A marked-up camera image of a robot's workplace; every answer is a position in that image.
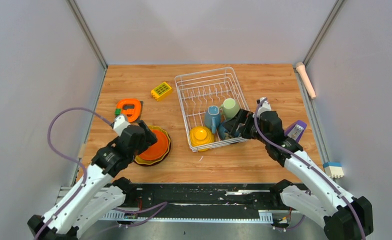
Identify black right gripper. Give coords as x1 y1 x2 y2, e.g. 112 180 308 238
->
222 109 269 145

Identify orange plate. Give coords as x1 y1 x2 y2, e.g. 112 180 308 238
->
138 129 169 161

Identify light green mug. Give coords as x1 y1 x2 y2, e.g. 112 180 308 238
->
219 98 241 120

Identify yellow dotted plate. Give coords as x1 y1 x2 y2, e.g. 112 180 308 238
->
134 125 172 167

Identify blue dotted mug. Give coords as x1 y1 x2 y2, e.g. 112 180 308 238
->
204 105 221 134

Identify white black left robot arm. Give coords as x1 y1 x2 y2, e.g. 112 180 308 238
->
27 115 157 240

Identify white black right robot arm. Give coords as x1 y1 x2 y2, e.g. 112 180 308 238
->
223 109 374 240

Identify dark blue floral bowl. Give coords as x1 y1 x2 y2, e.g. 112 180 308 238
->
217 121 233 141

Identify yellow ribbed bowl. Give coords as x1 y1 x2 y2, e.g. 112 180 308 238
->
189 126 216 152

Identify yellow toy block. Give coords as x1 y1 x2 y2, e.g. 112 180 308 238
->
150 81 173 102

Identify white blue toy block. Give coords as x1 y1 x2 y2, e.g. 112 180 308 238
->
322 162 345 179

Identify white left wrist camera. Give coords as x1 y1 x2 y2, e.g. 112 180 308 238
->
112 114 131 136

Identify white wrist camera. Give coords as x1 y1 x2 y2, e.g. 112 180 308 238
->
112 114 131 136
256 97 272 118

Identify orange handle toy on pad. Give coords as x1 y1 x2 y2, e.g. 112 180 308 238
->
114 98 144 123

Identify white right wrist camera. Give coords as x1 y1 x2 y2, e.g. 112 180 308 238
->
256 97 272 118

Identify white wire dish rack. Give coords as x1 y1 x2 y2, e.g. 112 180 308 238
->
174 66 249 152

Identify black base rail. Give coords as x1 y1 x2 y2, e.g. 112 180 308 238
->
51 183 358 223

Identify pink cylinder handle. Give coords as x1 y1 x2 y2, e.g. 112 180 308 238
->
295 62 317 99

